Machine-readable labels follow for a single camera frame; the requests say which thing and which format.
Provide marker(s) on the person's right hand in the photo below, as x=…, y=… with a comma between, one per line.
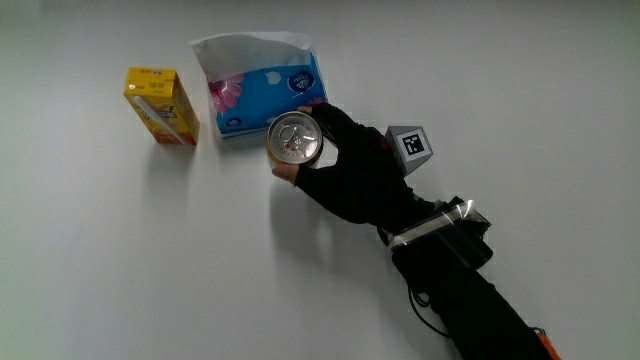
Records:
x=360, y=180

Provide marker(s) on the silver and gold drink can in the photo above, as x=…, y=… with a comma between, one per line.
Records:
x=295, y=138

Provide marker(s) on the blue floral tissue pack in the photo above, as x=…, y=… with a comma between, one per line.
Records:
x=265, y=87

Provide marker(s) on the yellow juice carton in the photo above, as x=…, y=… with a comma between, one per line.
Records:
x=162, y=107

